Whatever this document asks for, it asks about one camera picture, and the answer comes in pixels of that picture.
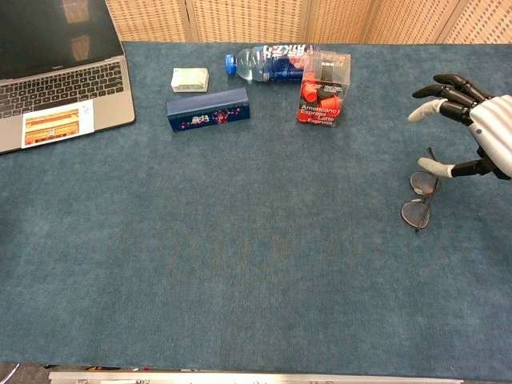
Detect woven rattan folding screen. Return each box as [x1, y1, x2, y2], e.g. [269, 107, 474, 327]
[104, 0, 512, 45]

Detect clear bottle with blue label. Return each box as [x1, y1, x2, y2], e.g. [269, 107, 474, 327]
[224, 42, 321, 84]

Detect aluminium profile rail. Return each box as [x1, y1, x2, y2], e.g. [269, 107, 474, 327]
[48, 370, 465, 384]

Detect clear box of coffee capsules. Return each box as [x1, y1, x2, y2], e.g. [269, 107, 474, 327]
[295, 50, 352, 128]

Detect long dark blue box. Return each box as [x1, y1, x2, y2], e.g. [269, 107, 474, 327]
[166, 87, 251, 133]

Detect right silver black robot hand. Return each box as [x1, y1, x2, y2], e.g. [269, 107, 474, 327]
[406, 73, 512, 181]

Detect small pale green box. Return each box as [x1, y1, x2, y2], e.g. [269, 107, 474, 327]
[170, 66, 210, 94]

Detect thin wire-frame eyeglasses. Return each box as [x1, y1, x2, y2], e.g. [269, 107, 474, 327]
[400, 146, 443, 233]

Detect postcard with red palace picture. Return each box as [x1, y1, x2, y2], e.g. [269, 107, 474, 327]
[21, 98, 96, 150]

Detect grey open laptop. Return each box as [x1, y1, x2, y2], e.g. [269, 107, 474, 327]
[0, 0, 137, 155]

